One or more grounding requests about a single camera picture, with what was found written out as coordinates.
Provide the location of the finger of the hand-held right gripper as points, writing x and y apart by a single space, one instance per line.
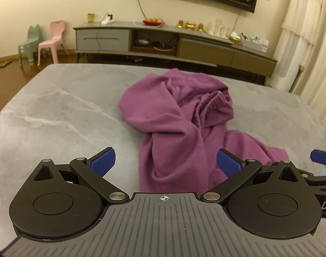
322 155
319 178

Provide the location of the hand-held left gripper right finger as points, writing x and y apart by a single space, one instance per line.
228 163

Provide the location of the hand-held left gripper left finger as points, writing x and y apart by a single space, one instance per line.
104 162

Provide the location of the purple pants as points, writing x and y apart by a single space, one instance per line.
173 128

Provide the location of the cream curtain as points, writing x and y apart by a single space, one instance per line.
323 72

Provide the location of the white lace-covered air conditioner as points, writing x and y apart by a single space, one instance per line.
287 77

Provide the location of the white tray with small things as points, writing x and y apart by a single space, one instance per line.
254 43

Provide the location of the long grey TV cabinet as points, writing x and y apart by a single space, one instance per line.
104 38

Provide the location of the golden tissue box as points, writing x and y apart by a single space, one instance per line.
235 38

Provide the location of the clear glass cup set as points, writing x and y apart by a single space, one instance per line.
217 29

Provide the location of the pink plastic child chair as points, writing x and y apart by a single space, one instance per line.
57 32

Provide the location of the amber glass ornament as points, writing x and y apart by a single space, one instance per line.
200 26
180 24

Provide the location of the dark remote control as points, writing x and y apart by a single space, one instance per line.
4 63

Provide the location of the green plastic child chair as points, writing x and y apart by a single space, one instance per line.
31 38

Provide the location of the golden round ornament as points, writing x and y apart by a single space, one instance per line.
190 25

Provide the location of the yellow cup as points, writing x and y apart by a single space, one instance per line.
91 18

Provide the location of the red fruit plate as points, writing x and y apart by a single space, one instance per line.
153 22

